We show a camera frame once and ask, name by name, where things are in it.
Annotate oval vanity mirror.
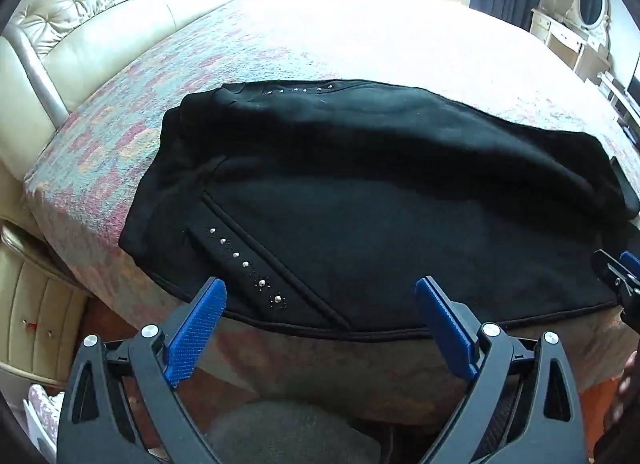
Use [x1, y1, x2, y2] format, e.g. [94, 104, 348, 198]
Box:
[574, 0, 612, 37]

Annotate floral bedspread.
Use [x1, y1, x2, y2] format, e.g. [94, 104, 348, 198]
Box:
[22, 0, 640, 425]

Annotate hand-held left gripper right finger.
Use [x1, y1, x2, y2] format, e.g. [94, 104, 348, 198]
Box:
[415, 276, 587, 464]

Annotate cream dressing table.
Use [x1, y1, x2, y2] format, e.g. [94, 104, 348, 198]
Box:
[530, 8, 612, 82]

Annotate black studded pants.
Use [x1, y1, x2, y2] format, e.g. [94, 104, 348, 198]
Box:
[118, 80, 632, 342]

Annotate cream leather nightstand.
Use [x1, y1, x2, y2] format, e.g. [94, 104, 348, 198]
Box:
[0, 224, 93, 387]

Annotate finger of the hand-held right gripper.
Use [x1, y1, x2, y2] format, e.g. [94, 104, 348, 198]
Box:
[591, 249, 640, 335]

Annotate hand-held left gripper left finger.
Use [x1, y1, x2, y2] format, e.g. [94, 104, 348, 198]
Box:
[56, 277, 228, 464]

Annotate cream tufted leather headboard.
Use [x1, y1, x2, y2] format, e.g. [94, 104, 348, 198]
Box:
[0, 0, 261, 225]

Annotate white floral cloth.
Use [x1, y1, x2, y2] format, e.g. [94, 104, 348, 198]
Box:
[22, 383, 66, 450]

